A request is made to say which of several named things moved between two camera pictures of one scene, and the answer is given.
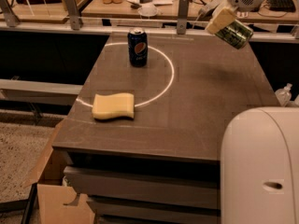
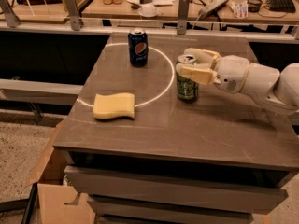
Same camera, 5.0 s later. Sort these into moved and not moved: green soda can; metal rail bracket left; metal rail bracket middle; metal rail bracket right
Moved: green soda can
Not moved: metal rail bracket right; metal rail bracket left; metal rail bracket middle
